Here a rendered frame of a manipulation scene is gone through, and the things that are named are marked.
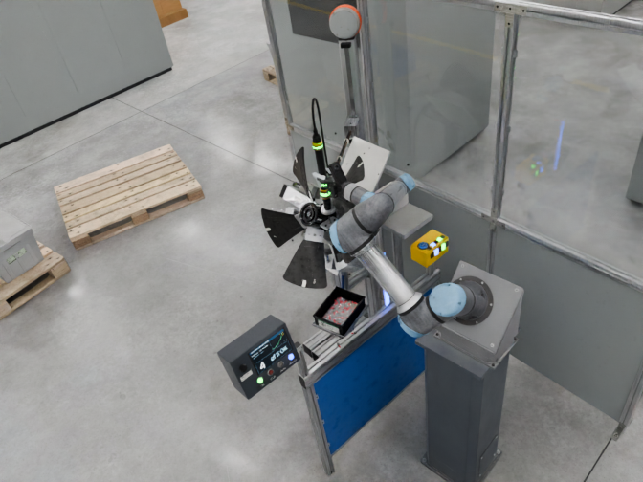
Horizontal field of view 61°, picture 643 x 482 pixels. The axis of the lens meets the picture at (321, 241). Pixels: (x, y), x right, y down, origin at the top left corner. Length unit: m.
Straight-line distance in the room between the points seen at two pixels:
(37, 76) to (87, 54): 0.66
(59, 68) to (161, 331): 4.38
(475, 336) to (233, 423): 1.73
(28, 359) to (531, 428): 3.32
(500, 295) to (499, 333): 0.14
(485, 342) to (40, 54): 6.40
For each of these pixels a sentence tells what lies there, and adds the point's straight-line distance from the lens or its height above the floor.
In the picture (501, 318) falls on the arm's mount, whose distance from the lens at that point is 2.15.
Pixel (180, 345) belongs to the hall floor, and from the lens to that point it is 3.93.
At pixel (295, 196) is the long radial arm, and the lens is 2.95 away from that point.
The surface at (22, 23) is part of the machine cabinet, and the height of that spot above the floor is 1.19.
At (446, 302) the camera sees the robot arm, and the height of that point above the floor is 1.34.
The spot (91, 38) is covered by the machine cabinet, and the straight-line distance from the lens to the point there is 7.74.
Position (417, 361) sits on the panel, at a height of 0.27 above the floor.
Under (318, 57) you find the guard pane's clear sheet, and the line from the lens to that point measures 3.40.
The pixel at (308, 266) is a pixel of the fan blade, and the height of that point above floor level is 1.01.
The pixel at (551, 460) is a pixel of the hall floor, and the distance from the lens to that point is 3.23.
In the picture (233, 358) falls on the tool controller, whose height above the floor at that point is 1.25.
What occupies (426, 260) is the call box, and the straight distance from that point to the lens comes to 2.60.
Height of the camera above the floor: 2.79
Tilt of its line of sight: 40 degrees down
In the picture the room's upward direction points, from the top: 10 degrees counter-clockwise
